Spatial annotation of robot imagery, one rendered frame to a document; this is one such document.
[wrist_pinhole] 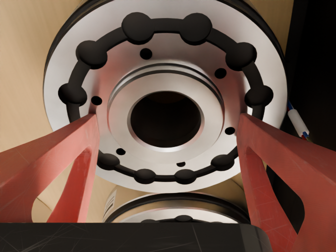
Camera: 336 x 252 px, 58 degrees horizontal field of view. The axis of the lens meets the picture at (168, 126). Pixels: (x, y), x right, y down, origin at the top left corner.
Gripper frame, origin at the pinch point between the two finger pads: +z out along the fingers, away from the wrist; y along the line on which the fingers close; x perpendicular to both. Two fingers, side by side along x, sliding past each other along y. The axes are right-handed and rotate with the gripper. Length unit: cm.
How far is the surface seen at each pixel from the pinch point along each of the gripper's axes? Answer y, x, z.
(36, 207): 8.9, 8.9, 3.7
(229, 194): -3.7, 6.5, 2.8
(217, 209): -2.8, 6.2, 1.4
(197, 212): -1.7, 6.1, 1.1
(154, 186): 0.7, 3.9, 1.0
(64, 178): 6.8, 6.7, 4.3
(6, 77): 8.1, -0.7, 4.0
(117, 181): 2.6, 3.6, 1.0
